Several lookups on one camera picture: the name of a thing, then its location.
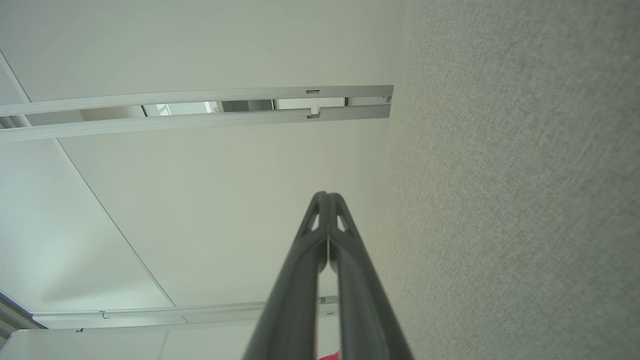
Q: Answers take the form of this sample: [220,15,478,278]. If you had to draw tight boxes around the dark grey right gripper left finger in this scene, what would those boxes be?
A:
[242,191,329,360]

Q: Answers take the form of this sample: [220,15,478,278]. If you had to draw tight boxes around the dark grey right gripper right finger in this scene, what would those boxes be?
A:
[328,192,414,360]

